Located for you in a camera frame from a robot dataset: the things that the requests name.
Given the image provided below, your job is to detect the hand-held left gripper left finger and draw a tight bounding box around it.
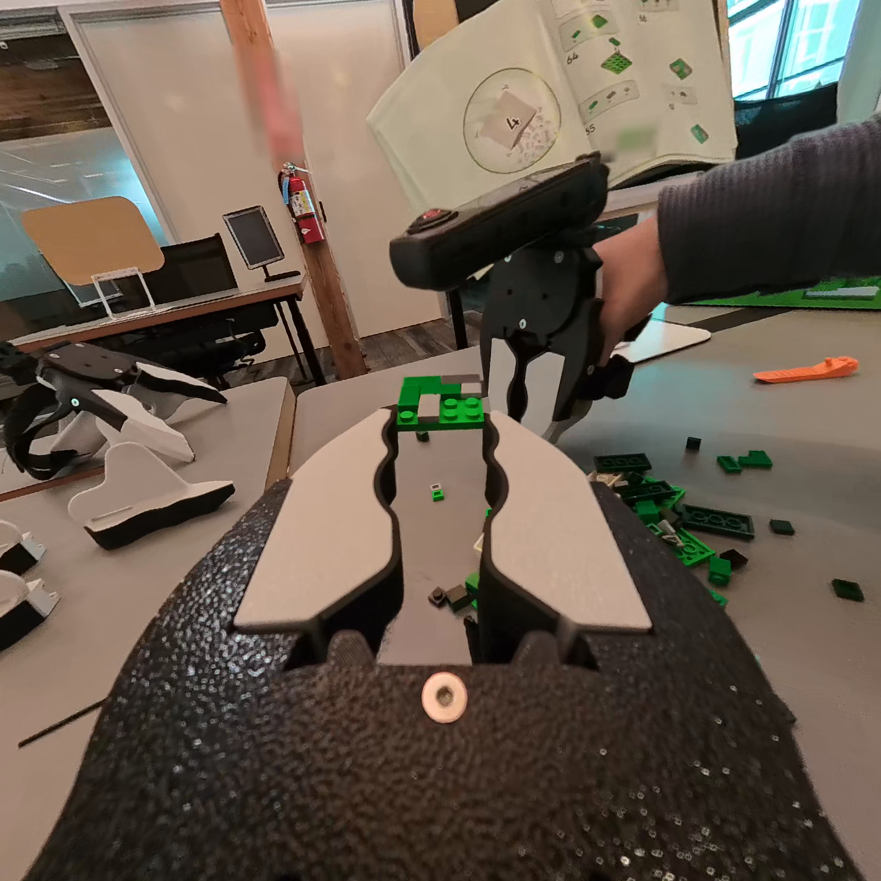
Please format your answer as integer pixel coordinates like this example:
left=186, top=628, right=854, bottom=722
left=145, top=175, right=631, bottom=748
left=233, top=407, right=405, bottom=633

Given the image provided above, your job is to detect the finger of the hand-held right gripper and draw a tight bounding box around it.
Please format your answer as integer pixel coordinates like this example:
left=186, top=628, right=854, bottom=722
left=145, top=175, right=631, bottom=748
left=509, top=358, right=533, bottom=425
left=542, top=398, right=596, bottom=443

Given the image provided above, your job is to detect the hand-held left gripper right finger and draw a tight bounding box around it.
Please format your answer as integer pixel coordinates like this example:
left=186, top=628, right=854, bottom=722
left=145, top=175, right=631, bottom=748
left=478, top=411, right=653, bottom=634

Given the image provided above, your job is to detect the green grey lego plate assembly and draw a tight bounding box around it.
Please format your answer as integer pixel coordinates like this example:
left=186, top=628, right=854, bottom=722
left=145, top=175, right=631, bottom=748
left=397, top=374, right=491, bottom=441

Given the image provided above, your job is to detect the pile of lego bricks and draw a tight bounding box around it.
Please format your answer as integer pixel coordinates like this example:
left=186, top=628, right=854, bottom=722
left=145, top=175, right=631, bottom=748
left=427, top=451, right=758, bottom=613

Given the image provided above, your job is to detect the person's right forearm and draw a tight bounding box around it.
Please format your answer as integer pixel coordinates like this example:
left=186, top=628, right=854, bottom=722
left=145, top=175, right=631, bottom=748
left=656, top=116, right=881, bottom=305

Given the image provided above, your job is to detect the lego instruction booklet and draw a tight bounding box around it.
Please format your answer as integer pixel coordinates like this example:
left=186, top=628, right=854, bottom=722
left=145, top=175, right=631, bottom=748
left=367, top=0, right=739, bottom=216

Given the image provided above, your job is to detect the person's right hand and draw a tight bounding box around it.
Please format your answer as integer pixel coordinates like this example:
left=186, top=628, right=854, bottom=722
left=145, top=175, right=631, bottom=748
left=592, top=217, right=672, bottom=367

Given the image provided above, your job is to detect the white book stand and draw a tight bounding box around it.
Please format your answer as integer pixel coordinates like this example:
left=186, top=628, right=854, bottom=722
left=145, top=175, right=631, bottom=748
left=606, top=172, right=712, bottom=364

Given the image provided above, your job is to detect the orange brick separator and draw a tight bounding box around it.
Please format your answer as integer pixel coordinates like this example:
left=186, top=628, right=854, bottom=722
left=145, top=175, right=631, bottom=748
left=752, top=355, right=860, bottom=385

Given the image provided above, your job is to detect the red fire extinguisher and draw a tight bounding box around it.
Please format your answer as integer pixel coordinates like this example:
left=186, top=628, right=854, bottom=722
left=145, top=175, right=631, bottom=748
left=277, top=162, right=326, bottom=246

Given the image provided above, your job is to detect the wooden office desk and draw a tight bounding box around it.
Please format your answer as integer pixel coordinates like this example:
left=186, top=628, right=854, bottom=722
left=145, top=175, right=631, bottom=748
left=10, top=272, right=329, bottom=388

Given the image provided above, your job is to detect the spare black white gripper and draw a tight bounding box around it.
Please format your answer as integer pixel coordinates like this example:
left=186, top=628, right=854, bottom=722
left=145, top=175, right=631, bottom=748
left=0, top=340, right=229, bottom=483

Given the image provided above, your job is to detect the black mesh office chair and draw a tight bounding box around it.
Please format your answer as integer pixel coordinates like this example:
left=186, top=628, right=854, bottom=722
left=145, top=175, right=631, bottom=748
left=731, top=86, right=848, bottom=161

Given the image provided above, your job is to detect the black desk chair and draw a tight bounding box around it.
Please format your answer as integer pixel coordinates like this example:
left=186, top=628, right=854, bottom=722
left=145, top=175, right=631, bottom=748
left=141, top=233, right=271, bottom=376

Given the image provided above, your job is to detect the tablet on black stand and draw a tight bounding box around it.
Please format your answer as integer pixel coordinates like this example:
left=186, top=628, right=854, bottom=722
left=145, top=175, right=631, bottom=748
left=222, top=204, right=302, bottom=284

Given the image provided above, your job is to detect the thin black stick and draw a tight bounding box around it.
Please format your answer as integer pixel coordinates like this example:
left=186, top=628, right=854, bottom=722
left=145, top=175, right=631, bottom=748
left=17, top=697, right=109, bottom=750

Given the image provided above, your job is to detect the tan board on clear stand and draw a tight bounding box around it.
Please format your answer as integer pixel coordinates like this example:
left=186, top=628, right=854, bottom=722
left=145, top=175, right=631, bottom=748
left=21, top=195, right=166, bottom=322

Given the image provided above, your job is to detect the wooden post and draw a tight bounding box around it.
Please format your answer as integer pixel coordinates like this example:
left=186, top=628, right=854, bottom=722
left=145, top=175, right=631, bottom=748
left=219, top=0, right=370, bottom=381

